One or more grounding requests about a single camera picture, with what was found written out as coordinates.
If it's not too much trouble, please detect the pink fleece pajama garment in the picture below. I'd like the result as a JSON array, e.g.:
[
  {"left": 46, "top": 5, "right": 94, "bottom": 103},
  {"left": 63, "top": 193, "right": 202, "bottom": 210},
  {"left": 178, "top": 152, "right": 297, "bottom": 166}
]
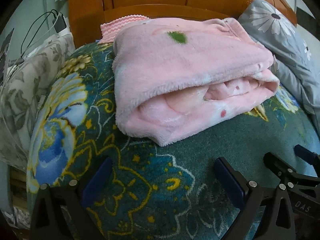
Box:
[{"left": 112, "top": 18, "right": 279, "bottom": 146}]

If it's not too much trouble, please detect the teal floral plush blanket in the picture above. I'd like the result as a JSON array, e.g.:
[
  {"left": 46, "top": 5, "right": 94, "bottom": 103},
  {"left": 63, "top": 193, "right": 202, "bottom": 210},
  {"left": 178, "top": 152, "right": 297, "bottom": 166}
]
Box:
[{"left": 27, "top": 43, "right": 319, "bottom": 239}]

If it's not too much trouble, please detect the grey floral quilt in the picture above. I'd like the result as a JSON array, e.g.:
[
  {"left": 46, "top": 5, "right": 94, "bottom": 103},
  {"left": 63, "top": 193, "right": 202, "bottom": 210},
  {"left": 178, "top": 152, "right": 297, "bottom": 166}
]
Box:
[{"left": 238, "top": 0, "right": 319, "bottom": 129}]

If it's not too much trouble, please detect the grey floral pillow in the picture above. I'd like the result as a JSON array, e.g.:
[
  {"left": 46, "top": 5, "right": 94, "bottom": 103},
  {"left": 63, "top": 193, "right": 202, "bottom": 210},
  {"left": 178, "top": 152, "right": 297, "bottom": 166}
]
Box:
[{"left": 1, "top": 34, "right": 75, "bottom": 171}]

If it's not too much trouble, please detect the pink striped cloth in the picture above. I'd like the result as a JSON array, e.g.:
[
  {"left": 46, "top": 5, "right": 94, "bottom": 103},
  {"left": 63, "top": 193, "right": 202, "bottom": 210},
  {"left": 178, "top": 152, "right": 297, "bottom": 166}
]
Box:
[{"left": 98, "top": 15, "right": 150, "bottom": 44}]

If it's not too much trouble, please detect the wooden bed headboard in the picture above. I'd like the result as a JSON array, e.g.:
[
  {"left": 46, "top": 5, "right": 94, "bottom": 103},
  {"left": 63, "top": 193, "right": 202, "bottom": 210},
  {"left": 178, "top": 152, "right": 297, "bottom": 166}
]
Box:
[{"left": 68, "top": 0, "right": 297, "bottom": 48}]

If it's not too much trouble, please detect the black charger with cables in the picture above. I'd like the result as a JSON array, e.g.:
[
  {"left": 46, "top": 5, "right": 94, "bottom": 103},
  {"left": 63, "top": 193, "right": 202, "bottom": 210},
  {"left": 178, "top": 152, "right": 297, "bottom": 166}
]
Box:
[{"left": 19, "top": 9, "right": 66, "bottom": 58}]

